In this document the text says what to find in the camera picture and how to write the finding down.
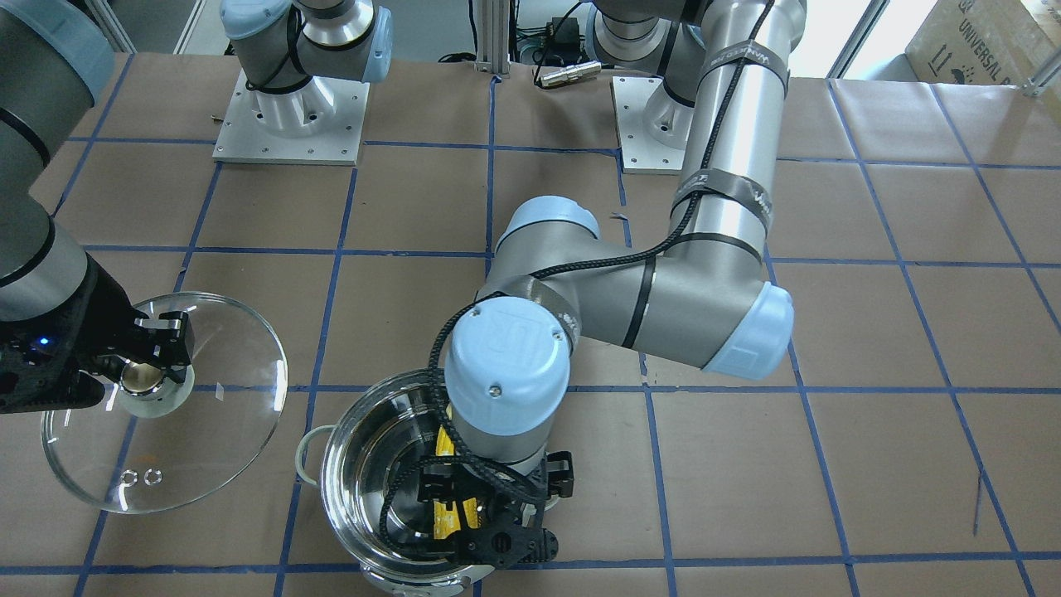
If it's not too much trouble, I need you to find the silver cylindrical connector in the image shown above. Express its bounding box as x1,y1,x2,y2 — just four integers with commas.
535,62,603,90

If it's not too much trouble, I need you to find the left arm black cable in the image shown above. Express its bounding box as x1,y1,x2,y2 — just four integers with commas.
379,0,776,556

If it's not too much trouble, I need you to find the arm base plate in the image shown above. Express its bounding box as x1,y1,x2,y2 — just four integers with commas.
613,75,693,175
212,73,371,166

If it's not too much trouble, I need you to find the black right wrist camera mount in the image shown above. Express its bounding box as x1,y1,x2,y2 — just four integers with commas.
1,318,104,412

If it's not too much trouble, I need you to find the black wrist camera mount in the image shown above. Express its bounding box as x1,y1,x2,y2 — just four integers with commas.
1,318,104,412
446,519,560,570

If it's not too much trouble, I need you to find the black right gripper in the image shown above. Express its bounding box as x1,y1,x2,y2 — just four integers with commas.
33,257,196,374

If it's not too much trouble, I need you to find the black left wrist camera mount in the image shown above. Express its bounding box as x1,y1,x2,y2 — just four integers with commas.
446,519,560,570

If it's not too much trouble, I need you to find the glass pot lid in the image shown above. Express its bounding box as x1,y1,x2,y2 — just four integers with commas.
41,292,288,514

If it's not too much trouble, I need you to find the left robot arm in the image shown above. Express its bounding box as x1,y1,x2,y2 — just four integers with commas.
418,1,807,507

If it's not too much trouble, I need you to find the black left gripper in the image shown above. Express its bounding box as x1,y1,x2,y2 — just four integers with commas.
414,447,574,519

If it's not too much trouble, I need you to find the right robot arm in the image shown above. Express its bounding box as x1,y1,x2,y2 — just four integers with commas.
1,1,394,323

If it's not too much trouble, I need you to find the steel pot with handles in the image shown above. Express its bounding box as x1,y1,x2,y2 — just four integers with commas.
294,371,547,597

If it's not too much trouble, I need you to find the cardboard box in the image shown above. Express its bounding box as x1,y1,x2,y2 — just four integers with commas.
905,1,1060,85

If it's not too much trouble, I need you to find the yellow corn cob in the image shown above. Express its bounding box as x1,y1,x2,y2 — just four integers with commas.
431,427,486,540

